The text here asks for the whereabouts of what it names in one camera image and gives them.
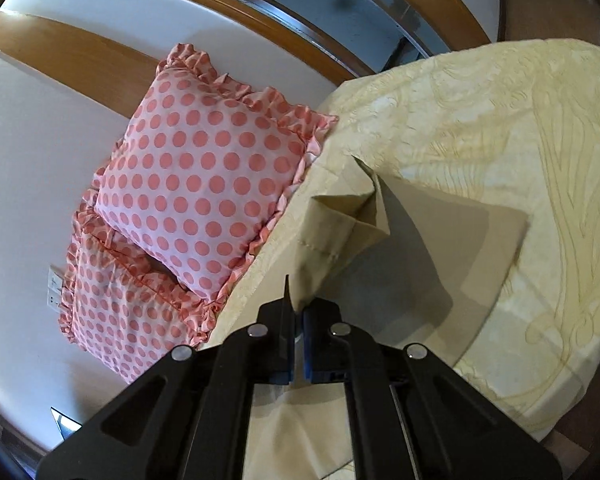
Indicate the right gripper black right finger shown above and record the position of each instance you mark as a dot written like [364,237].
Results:
[410,415]

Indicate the pink polka dot pillow front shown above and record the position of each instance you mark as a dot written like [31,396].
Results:
[205,169]

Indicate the pink polka dot pillow rear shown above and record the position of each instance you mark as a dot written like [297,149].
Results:
[115,305]

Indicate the beige khaki pants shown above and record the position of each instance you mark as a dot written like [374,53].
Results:
[403,262]

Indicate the wooden headboard frame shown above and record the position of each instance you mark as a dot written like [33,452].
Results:
[108,50]

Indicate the cream patterned bedspread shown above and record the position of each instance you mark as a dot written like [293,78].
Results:
[513,124]

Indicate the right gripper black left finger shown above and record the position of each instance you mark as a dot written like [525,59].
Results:
[187,417]

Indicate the white wall outlet plate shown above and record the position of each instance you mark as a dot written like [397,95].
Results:
[54,288]

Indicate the pink polka dot pillow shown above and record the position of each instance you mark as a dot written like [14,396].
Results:
[115,305]
[205,169]

